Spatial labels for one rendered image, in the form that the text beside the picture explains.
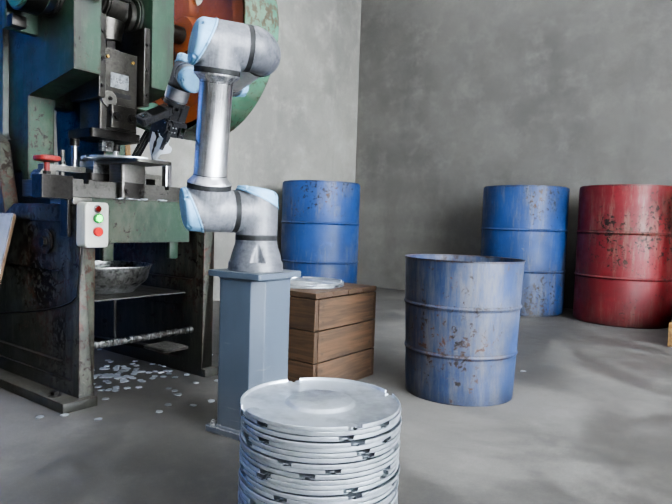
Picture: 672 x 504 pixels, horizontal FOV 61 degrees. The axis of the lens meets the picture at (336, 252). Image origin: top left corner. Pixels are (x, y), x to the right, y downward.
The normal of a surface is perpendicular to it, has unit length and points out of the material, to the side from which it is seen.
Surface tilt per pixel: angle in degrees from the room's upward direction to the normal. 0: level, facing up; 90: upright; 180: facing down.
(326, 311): 90
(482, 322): 92
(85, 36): 90
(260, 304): 90
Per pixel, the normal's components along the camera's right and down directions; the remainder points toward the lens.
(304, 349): -0.59, 0.02
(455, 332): -0.29, 0.08
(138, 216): 0.80, 0.06
